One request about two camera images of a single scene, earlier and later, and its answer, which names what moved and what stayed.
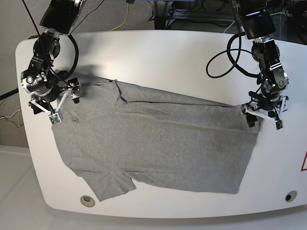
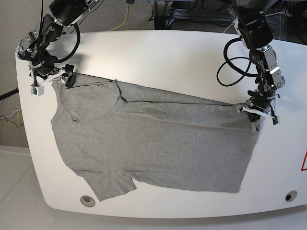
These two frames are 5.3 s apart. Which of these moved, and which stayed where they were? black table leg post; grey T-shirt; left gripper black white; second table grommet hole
Moved: left gripper black white
Stayed: black table leg post; grey T-shirt; second table grommet hole
